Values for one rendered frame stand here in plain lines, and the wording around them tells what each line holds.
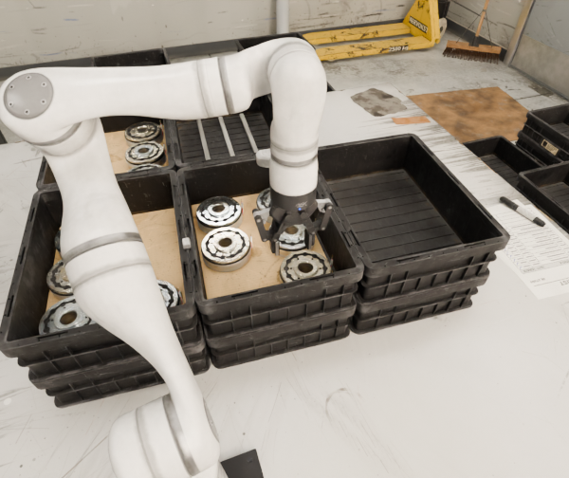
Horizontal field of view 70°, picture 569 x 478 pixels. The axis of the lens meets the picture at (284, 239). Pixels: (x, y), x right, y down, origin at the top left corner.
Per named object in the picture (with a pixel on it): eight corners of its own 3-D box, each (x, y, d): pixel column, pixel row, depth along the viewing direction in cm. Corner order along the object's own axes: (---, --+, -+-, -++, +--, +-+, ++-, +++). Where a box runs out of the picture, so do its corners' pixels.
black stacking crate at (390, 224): (490, 279, 86) (512, 241, 78) (359, 309, 80) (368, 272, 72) (404, 171, 113) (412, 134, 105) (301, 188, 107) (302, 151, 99)
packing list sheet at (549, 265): (618, 279, 100) (619, 278, 99) (542, 304, 95) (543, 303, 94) (523, 197, 122) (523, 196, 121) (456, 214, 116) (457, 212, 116)
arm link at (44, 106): (211, 27, 48) (222, 70, 57) (-15, 64, 48) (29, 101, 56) (223, 98, 47) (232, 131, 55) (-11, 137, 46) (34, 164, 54)
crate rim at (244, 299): (366, 280, 73) (368, 271, 72) (198, 317, 68) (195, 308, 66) (301, 156, 100) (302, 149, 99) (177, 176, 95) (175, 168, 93)
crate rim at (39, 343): (198, 317, 68) (195, 308, 66) (1, 360, 62) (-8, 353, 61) (177, 176, 95) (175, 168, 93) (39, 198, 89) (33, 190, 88)
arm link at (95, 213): (35, 120, 58) (92, 284, 54) (-12, 82, 49) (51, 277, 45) (96, 96, 59) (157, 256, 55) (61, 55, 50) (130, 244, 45)
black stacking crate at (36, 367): (205, 346, 75) (195, 310, 67) (29, 387, 69) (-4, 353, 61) (184, 208, 102) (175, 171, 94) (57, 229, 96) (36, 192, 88)
